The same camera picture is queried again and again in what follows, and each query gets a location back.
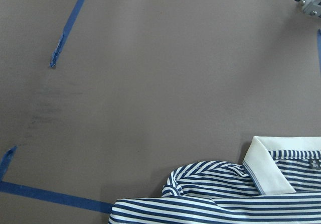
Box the aluminium frame post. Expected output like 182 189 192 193
300 0 320 18

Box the navy white striped polo shirt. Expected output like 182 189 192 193
108 136 320 223

